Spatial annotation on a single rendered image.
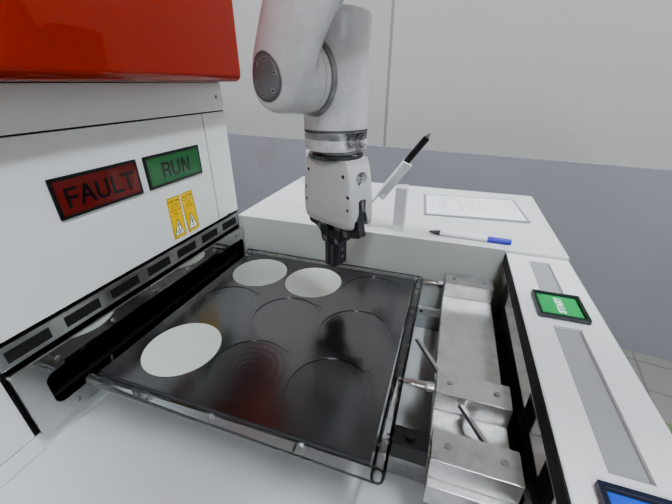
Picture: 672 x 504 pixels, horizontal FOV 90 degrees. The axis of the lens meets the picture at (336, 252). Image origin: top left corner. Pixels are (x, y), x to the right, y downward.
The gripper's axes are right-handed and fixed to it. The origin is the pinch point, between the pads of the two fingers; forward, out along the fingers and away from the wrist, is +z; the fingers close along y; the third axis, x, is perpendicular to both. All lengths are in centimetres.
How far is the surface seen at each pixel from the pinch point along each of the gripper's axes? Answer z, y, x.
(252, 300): 8.0, 8.7, 10.9
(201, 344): 7.9, 4.6, 21.6
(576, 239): 44, -15, -152
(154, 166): -12.9, 21.3, 16.7
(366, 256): 6.8, 3.5, -12.4
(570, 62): -31, 7, -147
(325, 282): 8.0, 3.9, -1.3
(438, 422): 10.0, -23.9, 8.3
